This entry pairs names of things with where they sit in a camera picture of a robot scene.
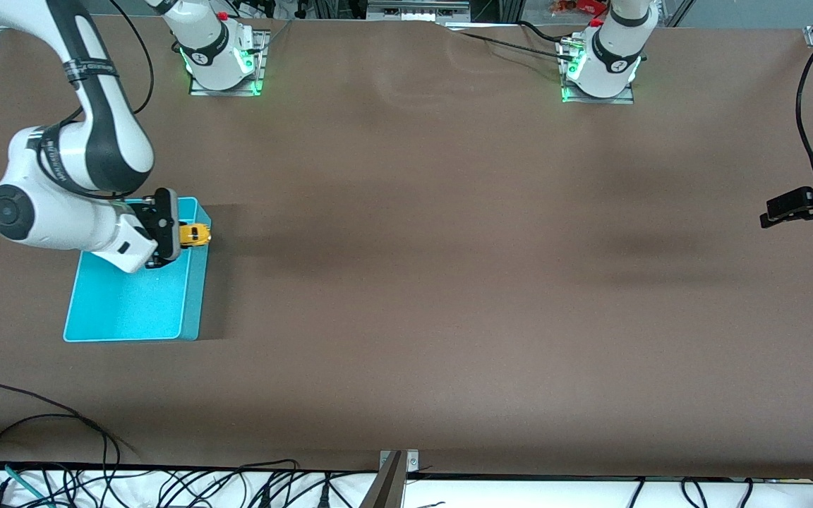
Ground yellow beetle toy car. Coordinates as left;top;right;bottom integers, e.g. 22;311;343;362
179;222;212;248

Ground turquoise plastic bin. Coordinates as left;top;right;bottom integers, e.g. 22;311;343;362
62;196;213;344

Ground red package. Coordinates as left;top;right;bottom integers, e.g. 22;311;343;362
551;0;608;16

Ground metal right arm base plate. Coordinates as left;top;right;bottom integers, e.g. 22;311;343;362
189;28;270;97

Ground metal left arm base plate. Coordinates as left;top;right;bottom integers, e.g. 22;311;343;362
558;39;635;105

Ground tangled black floor cables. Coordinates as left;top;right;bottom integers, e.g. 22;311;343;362
0;459;351;508

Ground teal strap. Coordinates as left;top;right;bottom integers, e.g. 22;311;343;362
3;464;37;499

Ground grey metal rail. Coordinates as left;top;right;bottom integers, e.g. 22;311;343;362
368;0;471;20

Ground black base power cable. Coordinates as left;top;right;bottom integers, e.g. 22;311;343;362
449;20;577;64

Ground small metal table bracket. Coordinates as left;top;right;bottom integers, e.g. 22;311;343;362
378;449;420;473

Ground dark aluminium camera post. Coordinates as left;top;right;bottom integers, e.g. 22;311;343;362
359;452;407;508

